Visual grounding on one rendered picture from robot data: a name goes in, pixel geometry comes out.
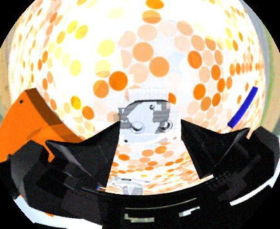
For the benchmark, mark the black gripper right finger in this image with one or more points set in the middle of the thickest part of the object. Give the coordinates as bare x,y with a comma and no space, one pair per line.
207,148

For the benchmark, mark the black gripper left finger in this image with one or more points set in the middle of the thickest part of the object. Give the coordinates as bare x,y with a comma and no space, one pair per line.
94,156

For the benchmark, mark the dark blue flat bar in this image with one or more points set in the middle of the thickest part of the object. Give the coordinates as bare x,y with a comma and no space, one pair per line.
243,108

